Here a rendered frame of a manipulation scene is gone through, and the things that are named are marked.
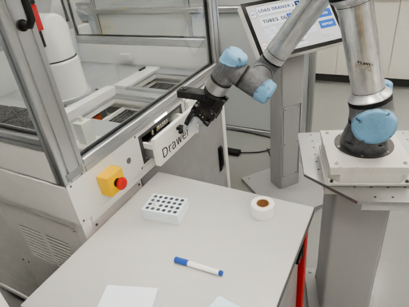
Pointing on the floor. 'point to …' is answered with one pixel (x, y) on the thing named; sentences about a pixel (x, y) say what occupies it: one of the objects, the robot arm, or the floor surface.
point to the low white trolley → (190, 252)
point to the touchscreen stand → (286, 143)
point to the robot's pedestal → (346, 253)
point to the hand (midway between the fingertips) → (186, 126)
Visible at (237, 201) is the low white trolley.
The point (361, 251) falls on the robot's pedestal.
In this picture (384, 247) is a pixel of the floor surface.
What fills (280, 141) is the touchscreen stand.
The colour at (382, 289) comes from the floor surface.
